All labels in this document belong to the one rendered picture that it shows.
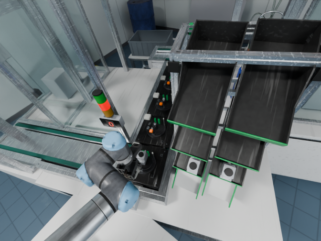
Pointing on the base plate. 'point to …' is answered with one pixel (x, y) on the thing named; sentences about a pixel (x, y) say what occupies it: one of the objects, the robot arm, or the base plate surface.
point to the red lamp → (104, 106)
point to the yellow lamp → (108, 113)
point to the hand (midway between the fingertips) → (136, 169)
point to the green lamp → (100, 98)
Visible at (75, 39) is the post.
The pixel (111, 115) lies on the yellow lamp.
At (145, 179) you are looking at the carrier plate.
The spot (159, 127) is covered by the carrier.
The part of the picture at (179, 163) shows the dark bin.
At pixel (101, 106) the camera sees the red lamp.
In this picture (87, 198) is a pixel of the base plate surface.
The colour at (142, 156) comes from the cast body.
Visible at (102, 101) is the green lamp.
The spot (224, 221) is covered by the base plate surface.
